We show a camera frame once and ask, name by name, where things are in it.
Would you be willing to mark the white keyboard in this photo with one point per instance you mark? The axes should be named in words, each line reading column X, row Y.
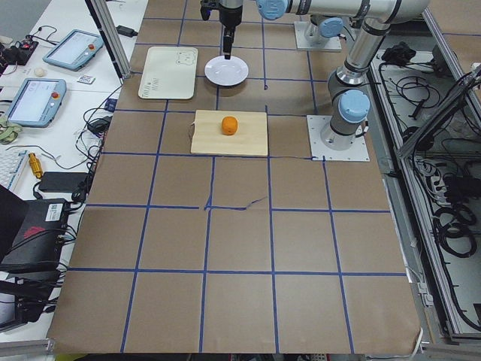
column 12, row 164

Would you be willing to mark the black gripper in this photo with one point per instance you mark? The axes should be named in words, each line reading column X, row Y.
column 229, row 16

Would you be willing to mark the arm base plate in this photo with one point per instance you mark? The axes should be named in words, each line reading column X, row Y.
column 326, row 145
column 308, row 37

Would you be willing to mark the blue teach pendant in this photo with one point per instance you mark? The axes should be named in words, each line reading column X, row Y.
column 37, row 102
column 75, row 50

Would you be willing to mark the aluminium frame post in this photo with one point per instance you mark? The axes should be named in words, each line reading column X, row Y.
column 104, row 23

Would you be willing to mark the cream bear tray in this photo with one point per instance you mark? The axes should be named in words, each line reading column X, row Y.
column 169, row 73

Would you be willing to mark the wooden cutting board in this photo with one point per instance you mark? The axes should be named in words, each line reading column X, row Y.
column 236, row 133

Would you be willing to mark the black power adapter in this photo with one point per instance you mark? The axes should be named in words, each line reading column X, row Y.
column 126, row 31

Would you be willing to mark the orange fruit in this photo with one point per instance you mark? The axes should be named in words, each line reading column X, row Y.
column 229, row 125

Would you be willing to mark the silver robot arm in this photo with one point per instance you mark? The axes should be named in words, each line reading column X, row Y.
column 351, row 106
column 327, row 27

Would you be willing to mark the flat black power brick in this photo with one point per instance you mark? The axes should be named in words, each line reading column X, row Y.
column 61, row 182

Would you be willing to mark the black computer box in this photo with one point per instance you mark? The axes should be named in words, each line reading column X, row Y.
column 31, row 235

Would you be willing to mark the far blue teach pendant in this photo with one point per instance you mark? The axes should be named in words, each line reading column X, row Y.
column 75, row 50

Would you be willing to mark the white round plate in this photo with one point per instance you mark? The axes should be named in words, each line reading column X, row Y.
column 226, row 72

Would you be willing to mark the near blue teach pendant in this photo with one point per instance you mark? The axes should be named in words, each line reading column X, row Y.
column 37, row 102

